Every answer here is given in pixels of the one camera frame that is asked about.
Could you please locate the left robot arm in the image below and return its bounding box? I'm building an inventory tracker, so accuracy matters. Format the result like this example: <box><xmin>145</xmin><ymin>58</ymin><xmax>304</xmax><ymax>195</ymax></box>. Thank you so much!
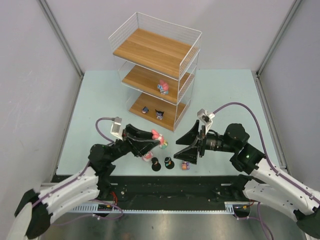
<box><xmin>6</xmin><ymin>122</ymin><xmax>165</xmax><ymax>240</ymax></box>

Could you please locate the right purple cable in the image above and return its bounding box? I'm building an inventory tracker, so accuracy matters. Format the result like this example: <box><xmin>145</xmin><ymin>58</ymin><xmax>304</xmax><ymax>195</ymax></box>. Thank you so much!
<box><xmin>212</xmin><ymin>101</ymin><xmax>320</xmax><ymax>238</ymax></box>

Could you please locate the purple rabbit figurine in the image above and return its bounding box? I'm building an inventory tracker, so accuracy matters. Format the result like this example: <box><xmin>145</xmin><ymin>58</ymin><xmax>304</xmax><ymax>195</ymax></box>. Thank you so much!
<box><xmin>181</xmin><ymin>161</ymin><xmax>191</xmax><ymax>171</ymax></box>

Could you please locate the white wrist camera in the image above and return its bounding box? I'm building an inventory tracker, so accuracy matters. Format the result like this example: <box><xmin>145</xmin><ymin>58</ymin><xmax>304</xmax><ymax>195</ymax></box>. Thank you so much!
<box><xmin>197</xmin><ymin>108</ymin><xmax>215</xmax><ymax>133</ymax></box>
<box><xmin>110</xmin><ymin>117</ymin><xmax>123</xmax><ymax>140</ymax></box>

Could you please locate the white wire three-tier shelf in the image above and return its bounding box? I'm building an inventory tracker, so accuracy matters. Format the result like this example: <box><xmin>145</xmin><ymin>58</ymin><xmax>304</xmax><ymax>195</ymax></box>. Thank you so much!
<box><xmin>108</xmin><ymin>12</ymin><xmax>202</xmax><ymax>132</ymax></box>

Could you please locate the white slotted cable duct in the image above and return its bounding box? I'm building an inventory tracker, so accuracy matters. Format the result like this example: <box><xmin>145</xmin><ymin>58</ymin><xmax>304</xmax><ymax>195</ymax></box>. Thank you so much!
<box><xmin>64</xmin><ymin>201</ymin><xmax>236</xmax><ymax>215</ymax></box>

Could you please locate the pink bunny flower crown figurine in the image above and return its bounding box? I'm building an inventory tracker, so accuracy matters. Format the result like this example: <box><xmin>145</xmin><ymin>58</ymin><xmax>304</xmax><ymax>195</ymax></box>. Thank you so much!
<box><xmin>151</xmin><ymin>129</ymin><xmax>168</xmax><ymax>149</ymax></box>

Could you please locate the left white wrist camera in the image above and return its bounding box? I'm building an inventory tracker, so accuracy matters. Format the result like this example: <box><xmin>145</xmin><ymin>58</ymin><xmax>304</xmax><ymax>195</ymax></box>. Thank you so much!
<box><xmin>110</xmin><ymin>117</ymin><xmax>123</xmax><ymax>140</ymax></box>

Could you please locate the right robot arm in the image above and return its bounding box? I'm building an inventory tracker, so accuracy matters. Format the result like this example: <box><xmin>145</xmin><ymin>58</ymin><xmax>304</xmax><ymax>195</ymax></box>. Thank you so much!
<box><xmin>174</xmin><ymin>120</ymin><xmax>320</xmax><ymax>239</ymax></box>

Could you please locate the pink bunny blue bow figurine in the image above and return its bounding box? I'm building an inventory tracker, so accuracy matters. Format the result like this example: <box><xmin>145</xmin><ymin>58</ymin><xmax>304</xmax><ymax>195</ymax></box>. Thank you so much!
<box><xmin>157</xmin><ymin>79</ymin><xmax>169</xmax><ymax>95</ymax></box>

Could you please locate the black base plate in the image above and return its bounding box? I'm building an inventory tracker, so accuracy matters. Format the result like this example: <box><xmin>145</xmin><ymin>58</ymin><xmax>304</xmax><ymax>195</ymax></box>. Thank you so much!
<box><xmin>97</xmin><ymin>175</ymin><xmax>249</xmax><ymax>211</ymax></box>

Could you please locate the white pink round figurine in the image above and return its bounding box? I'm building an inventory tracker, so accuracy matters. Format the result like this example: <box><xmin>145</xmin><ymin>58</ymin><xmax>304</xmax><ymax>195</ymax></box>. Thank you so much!
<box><xmin>142</xmin><ymin>151</ymin><xmax>154</xmax><ymax>162</ymax></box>

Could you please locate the black eared purple figurine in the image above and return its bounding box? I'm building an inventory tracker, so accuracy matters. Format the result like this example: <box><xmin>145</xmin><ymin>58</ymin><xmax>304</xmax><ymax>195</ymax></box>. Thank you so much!
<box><xmin>155</xmin><ymin>110</ymin><xmax>165</xmax><ymax>120</ymax></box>

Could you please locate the black duck figurine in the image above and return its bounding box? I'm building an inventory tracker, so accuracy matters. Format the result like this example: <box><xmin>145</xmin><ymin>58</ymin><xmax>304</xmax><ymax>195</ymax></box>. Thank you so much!
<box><xmin>164</xmin><ymin>157</ymin><xmax>175</xmax><ymax>170</ymax></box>
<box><xmin>151</xmin><ymin>157</ymin><xmax>161</xmax><ymax>172</ymax></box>

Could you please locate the small blue lying figurine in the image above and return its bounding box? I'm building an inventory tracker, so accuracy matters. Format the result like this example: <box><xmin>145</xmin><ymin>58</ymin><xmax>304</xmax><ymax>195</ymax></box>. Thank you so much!
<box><xmin>142</xmin><ymin>106</ymin><xmax>149</xmax><ymax>114</ymax></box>

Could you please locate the aluminium frame rail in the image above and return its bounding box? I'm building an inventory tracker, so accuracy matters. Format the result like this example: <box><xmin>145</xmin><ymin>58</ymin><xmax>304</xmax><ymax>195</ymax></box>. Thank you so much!
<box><xmin>39</xmin><ymin>164</ymin><xmax>291</xmax><ymax>191</ymax></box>

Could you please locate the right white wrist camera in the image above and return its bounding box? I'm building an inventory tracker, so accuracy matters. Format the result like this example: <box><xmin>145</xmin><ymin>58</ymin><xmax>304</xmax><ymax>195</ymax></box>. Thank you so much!
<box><xmin>197</xmin><ymin>108</ymin><xmax>215</xmax><ymax>133</ymax></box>

